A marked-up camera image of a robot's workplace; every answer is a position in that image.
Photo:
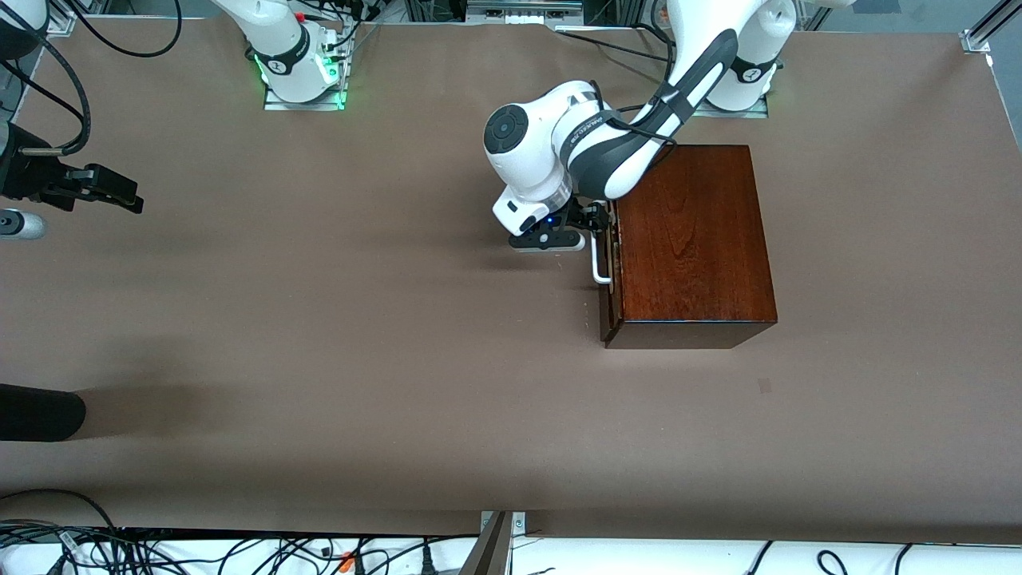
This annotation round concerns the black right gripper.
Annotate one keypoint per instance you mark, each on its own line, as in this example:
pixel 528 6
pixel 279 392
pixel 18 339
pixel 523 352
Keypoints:
pixel 25 177

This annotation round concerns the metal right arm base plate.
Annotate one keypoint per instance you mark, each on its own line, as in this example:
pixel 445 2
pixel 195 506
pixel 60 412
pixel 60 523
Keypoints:
pixel 275 105

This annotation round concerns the grey metal port box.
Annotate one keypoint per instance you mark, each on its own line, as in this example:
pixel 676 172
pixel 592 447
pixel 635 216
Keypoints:
pixel 523 12

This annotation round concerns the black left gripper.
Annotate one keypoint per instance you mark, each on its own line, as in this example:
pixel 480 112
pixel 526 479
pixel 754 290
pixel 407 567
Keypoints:
pixel 580 216

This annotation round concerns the aluminium profile bar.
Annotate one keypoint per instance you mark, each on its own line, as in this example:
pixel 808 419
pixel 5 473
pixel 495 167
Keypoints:
pixel 491 551

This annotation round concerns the dark brown wooden cabinet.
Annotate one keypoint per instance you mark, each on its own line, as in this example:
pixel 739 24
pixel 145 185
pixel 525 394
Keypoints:
pixel 695 247

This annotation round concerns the brown table cover sheet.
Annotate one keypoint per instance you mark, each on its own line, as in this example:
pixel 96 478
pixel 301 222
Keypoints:
pixel 399 319

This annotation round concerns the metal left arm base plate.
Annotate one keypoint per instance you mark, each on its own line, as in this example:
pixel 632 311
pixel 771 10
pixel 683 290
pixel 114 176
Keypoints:
pixel 754 113

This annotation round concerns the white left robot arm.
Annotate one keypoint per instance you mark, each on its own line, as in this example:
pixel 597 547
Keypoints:
pixel 527 152

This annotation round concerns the black ribbed cylinder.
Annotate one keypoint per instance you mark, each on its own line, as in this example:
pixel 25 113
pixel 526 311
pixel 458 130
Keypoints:
pixel 40 411

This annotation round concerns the aluminium corner profile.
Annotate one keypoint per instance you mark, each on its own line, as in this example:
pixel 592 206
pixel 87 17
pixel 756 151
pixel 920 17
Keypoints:
pixel 986 28

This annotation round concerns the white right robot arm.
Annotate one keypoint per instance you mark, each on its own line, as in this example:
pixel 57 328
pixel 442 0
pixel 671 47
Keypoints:
pixel 287 64

